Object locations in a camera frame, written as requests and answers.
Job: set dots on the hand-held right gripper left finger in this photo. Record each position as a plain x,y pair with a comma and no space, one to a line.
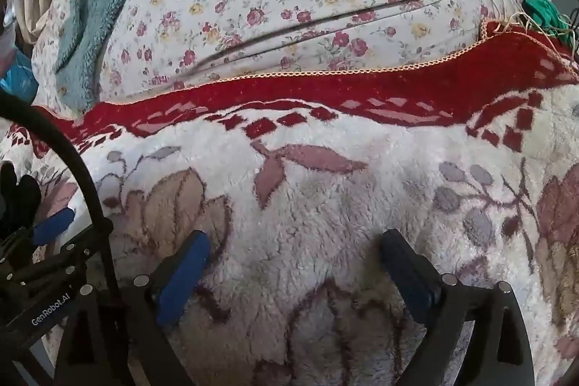
181,282

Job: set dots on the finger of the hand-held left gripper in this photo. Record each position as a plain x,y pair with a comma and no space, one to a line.
52,227

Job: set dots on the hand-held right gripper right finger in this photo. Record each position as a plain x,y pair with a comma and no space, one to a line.
409,282

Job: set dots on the black pants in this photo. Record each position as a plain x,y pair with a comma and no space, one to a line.
20,196

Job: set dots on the red white floral plush blanket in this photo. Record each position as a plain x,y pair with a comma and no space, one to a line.
316,209

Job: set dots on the blue plastic bag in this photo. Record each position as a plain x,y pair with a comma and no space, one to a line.
20,76

